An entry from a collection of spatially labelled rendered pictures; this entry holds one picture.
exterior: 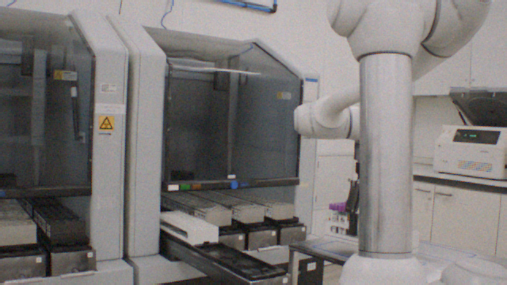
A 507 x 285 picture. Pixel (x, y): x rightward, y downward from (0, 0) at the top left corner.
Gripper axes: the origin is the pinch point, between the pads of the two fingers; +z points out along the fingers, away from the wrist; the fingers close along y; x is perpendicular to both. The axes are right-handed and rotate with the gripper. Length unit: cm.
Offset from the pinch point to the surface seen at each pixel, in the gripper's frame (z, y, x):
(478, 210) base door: 22, 197, 42
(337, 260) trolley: 9.3, -11.1, 0.5
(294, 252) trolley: 11.2, -10.8, 19.1
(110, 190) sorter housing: -7, -58, 57
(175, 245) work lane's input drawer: 11, -40, 46
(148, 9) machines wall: -94, 7, 162
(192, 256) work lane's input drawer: 12, -41, 34
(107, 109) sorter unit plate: -33, -60, 57
